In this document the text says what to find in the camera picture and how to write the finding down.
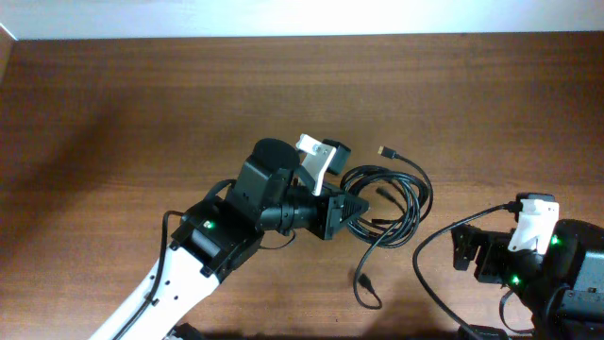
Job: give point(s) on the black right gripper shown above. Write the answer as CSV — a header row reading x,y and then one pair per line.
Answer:
x,y
493,246

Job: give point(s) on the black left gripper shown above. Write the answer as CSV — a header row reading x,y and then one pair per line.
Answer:
x,y
327,205

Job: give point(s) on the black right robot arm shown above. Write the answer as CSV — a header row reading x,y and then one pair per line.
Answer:
x,y
563,288

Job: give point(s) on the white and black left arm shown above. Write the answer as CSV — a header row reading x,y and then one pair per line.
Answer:
x,y
280,188

